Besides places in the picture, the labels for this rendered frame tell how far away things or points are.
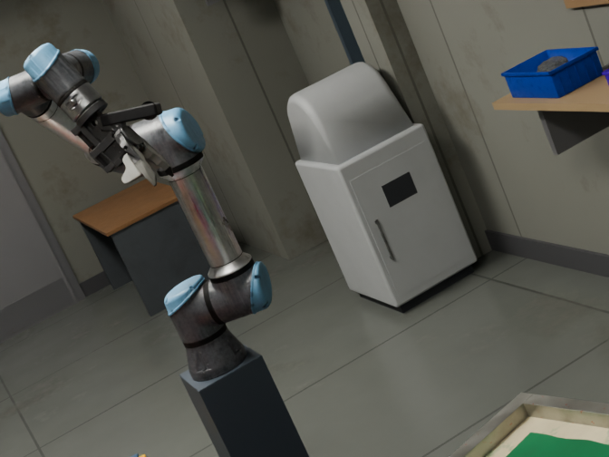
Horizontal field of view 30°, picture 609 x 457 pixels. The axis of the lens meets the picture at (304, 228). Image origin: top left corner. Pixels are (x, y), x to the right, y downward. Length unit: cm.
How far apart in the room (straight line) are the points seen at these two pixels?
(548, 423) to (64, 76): 124
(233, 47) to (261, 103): 41
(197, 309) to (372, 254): 320
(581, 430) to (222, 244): 92
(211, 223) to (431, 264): 345
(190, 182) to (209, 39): 487
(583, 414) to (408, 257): 360
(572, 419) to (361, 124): 361
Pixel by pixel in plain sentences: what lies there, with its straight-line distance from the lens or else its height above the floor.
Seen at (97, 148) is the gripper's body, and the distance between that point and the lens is 224.
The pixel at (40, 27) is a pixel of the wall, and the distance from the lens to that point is 913.
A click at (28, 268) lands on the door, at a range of 914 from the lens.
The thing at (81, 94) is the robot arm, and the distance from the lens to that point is 224.
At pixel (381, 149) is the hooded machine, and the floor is 86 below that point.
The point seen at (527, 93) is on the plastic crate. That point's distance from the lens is 451.
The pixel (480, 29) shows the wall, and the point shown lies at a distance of 550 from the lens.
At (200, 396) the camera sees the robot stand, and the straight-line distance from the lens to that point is 281.
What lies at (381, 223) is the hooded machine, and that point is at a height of 51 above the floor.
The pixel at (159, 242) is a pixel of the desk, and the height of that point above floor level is 44.
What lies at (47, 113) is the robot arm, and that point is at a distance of 246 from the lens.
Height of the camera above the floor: 216
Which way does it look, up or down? 15 degrees down
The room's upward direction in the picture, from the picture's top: 24 degrees counter-clockwise
